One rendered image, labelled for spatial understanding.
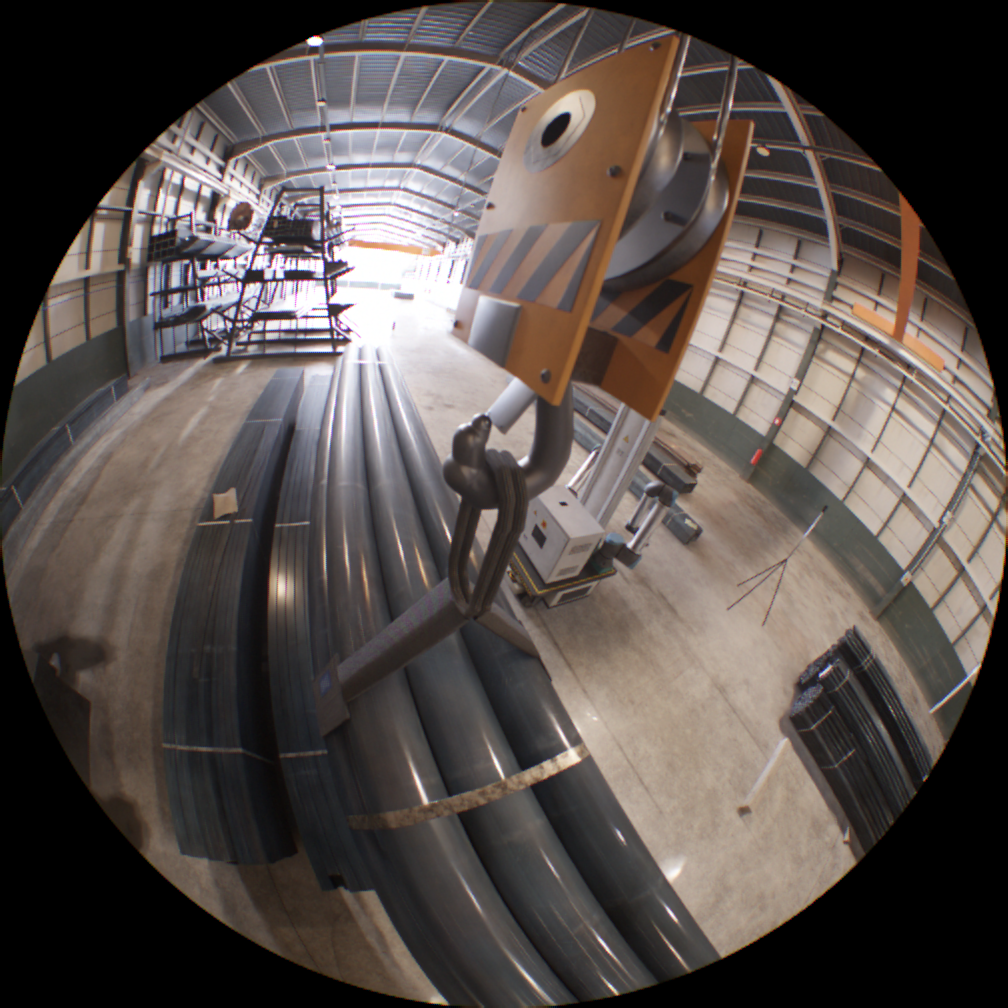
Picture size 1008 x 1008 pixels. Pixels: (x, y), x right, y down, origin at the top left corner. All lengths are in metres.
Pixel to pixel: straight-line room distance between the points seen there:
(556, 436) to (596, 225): 0.21
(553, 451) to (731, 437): 11.04
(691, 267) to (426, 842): 0.79
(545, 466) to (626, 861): 0.75
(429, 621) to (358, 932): 2.10
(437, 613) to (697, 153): 0.60
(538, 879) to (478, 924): 0.14
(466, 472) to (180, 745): 1.86
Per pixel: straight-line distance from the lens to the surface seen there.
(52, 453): 6.67
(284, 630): 2.00
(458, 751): 0.67
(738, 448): 11.20
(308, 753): 1.75
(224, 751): 1.80
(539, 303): 0.22
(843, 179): 10.64
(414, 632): 0.53
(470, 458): 0.30
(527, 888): 0.71
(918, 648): 11.95
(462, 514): 0.41
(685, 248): 0.27
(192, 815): 1.91
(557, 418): 0.31
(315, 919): 2.36
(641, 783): 2.60
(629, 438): 2.31
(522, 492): 0.32
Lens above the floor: 2.09
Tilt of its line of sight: 35 degrees down
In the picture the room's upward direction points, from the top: 18 degrees clockwise
